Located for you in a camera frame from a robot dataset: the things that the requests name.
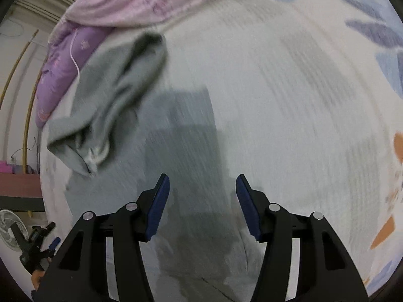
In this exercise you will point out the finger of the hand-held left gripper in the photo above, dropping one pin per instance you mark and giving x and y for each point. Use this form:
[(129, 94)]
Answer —
[(55, 243)]

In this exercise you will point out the grey garment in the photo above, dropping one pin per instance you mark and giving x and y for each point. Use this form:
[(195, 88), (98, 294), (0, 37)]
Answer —
[(113, 100)]

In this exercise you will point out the reddish brown desk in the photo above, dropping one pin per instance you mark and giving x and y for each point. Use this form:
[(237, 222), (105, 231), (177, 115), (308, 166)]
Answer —
[(19, 185)]

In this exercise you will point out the white printed bed sheet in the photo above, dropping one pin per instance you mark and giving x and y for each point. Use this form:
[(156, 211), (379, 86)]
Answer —
[(299, 116)]

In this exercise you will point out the white electric fan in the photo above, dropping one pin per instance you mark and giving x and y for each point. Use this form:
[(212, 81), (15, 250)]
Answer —
[(8, 229)]

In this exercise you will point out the purple floral pillow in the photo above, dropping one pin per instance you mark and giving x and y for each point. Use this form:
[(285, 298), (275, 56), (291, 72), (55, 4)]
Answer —
[(59, 75)]

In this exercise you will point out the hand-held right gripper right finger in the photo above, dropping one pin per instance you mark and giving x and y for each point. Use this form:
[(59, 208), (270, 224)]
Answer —
[(248, 209)]

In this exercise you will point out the pink box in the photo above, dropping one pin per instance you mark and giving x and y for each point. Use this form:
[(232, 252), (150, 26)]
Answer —
[(9, 167)]

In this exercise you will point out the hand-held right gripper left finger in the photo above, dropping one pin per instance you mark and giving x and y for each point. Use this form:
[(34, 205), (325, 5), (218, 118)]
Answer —
[(157, 209)]

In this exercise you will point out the person's left hand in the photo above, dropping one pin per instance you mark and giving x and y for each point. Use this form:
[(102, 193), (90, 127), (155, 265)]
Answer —
[(37, 278)]

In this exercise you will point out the yellow pole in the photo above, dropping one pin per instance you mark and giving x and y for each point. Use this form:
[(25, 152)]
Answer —
[(31, 113), (17, 66)]

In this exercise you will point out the pink floral quilt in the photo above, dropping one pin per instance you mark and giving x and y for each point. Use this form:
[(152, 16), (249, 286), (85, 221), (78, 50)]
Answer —
[(141, 3)]

